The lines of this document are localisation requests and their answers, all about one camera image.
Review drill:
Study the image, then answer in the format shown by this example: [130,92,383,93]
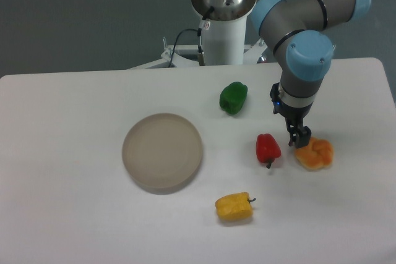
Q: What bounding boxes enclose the white pedestal base frame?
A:
[131,38,271,70]

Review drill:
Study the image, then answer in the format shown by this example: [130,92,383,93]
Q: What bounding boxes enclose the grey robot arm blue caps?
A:
[191,0,371,148]

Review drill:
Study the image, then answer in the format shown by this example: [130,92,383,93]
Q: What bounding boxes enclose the red bell pepper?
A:
[256,134,282,169]

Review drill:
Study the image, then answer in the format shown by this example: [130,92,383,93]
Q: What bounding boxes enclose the beige round plate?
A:
[122,113,204,194]

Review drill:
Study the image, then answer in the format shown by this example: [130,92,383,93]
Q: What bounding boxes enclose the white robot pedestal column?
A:
[200,17,247,66]

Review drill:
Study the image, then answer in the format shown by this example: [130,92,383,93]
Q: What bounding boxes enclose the green bell pepper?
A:
[219,82,248,115]

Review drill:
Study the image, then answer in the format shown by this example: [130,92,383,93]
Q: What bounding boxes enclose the black cable with connector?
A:
[168,5,217,67]

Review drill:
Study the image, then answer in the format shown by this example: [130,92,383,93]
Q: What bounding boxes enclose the braided bread roll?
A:
[294,137,334,171]

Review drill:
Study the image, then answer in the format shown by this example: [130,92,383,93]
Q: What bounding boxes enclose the yellow bell pepper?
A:
[215,192,256,221]

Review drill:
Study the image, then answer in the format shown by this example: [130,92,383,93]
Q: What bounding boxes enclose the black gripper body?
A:
[270,83,313,127]

